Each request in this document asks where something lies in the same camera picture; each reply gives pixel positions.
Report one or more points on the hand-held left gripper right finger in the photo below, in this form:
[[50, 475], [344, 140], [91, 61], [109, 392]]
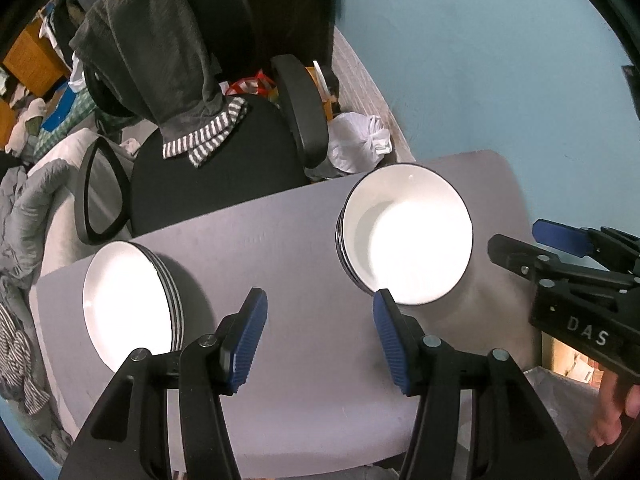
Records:
[[390, 340]]

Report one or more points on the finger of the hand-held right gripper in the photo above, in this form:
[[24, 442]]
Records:
[[560, 235], [530, 265]]

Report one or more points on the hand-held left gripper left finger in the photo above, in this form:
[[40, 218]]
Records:
[[247, 340]]

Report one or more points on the white plate dark rim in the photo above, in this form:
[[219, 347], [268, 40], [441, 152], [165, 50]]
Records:
[[177, 310], [182, 315], [125, 305]]

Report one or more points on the white ribbed bowl dark rim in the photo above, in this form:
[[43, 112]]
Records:
[[415, 240], [339, 240]]

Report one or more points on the person's right hand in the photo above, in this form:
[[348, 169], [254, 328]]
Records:
[[612, 410]]

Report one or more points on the cardboard box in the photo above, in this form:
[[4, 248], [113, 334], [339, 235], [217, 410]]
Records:
[[570, 360]]

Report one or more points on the crumpled grey plastic sheet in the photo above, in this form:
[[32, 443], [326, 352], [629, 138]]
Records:
[[560, 400]]

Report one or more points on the black office chair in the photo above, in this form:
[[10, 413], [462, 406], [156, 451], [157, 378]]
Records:
[[225, 170]]

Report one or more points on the white knotted plastic bag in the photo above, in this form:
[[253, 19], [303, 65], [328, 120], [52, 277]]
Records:
[[355, 145]]

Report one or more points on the black white striped cloth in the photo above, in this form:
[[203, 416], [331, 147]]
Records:
[[15, 350]]

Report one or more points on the grey blanket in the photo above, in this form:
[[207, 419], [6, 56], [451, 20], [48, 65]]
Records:
[[35, 200]]

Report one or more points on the red bag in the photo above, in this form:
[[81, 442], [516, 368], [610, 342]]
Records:
[[250, 82]]

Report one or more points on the green checkered cloth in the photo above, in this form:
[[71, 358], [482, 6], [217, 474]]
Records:
[[65, 125]]

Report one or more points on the dark grey towel striped hem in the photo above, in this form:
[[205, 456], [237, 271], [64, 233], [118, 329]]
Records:
[[150, 50]]

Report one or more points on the wooden cabinet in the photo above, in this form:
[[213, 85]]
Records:
[[30, 60]]

